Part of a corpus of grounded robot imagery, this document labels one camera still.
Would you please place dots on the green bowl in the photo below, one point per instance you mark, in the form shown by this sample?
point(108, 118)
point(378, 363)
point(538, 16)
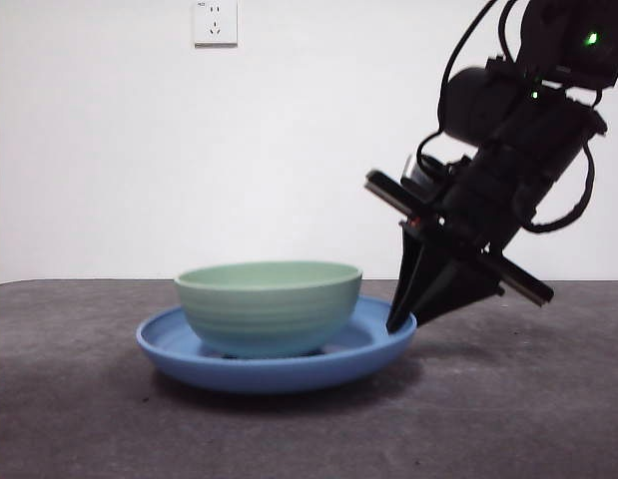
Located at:
point(268, 314)

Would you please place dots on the white wall socket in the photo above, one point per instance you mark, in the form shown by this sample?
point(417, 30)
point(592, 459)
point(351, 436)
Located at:
point(216, 24)

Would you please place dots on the blue plate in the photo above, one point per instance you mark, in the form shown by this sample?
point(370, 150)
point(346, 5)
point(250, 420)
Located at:
point(268, 374)

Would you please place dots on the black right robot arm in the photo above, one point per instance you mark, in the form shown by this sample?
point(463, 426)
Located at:
point(553, 135)

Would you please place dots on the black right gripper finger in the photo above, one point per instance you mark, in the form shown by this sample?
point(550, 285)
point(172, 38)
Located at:
point(407, 279)
point(453, 292)

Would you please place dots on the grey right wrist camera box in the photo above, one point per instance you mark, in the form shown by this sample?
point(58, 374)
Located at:
point(412, 172)

